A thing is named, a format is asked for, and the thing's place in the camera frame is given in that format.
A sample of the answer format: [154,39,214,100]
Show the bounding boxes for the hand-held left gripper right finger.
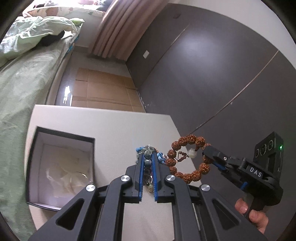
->
[153,153,269,241]

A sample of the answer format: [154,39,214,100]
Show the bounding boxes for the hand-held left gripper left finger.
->
[28,156,145,241]

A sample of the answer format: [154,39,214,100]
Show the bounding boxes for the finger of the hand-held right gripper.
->
[213,162,249,191]
[203,144,244,173]

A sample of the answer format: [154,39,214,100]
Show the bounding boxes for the grey-green bead bracelet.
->
[135,145,167,194]

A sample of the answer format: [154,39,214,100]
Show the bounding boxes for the brown seed bead bracelet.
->
[165,134,211,184]

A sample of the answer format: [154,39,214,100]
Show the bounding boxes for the person's right hand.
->
[234,199,269,234]

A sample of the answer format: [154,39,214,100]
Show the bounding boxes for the white crumpled paper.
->
[46,159,93,196]

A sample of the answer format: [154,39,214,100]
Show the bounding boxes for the flattened cardboard sheet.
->
[69,67,147,113]

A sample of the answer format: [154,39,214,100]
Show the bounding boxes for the bed with green sheet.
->
[0,35,78,241]

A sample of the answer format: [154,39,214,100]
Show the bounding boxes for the pink curtain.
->
[89,0,166,61]

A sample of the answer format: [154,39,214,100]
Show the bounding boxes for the black cloth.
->
[40,31,66,46]

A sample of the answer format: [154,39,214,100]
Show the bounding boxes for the light green blanket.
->
[0,16,81,67]

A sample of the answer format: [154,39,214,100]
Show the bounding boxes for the floral pillow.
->
[22,5,107,18]

